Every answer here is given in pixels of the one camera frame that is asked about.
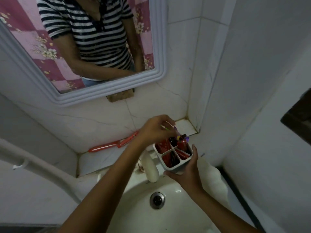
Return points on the person's right hand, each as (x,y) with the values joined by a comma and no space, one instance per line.
(190,175)

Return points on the person's left hand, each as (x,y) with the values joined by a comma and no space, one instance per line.
(151,132)

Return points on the person's right thumb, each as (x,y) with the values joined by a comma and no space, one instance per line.
(195,154)

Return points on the person's left fingers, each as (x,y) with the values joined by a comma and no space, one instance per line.
(170,122)

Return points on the thin green stick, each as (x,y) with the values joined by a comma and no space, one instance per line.
(166,128)

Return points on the white four-compartment holder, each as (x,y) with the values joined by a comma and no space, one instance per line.
(176,164)

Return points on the person's right forearm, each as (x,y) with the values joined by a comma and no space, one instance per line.
(218,212)

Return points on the person's left forearm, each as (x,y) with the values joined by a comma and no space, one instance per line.
(109,189)

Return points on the dark purple-tipped items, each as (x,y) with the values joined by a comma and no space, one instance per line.
(179,137)

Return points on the red sachet in holder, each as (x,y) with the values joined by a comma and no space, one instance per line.
(163,146)

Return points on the white faucet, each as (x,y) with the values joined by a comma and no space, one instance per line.
(150,168)

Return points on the brown wooden block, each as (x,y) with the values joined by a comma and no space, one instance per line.
(120,95)

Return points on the metal sink drain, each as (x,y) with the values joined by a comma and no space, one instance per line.
(157,200)

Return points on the black strip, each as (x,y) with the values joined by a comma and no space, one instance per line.
(240,198)

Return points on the orange plastic tube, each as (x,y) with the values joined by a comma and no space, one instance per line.
(109,144)

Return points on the white ceramic sink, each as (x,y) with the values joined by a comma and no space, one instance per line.
(145,211)

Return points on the dark wooden object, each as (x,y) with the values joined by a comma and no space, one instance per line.
(297,118)

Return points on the white pipe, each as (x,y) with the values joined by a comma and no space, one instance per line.
(41,167)

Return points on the white-framed wall mirror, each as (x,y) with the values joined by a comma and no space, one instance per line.
(80,46)

